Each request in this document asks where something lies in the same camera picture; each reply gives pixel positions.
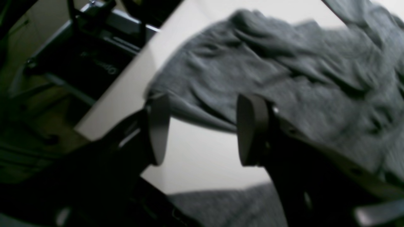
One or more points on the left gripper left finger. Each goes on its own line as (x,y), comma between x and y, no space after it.
(137,141)

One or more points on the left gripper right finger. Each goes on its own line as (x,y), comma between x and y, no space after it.
(317,186)

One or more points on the grey t-shirt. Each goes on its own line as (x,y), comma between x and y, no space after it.
(342,89)

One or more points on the black metal stand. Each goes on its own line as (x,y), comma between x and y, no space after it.
(87,53)

